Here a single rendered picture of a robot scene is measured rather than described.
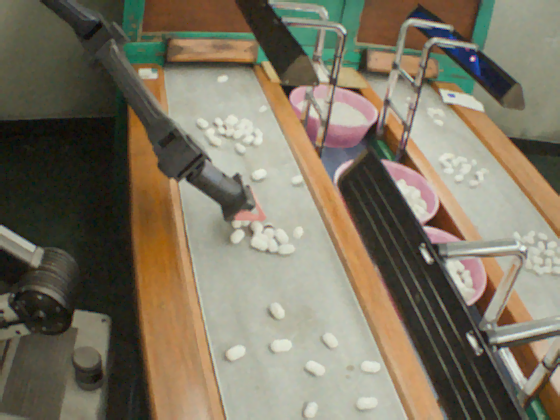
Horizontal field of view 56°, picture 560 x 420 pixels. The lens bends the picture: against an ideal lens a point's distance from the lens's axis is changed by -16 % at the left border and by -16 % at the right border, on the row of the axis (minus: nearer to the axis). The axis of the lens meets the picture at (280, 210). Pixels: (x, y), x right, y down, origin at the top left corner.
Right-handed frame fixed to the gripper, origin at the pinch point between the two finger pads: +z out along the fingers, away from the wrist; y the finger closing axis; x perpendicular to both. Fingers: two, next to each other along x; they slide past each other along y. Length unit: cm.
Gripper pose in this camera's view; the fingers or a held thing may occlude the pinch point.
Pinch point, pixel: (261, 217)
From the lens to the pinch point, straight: 131.0
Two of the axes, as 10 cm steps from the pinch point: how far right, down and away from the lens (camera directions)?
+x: -7.3, 6.3, 2.8
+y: -2.4, -6.1, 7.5
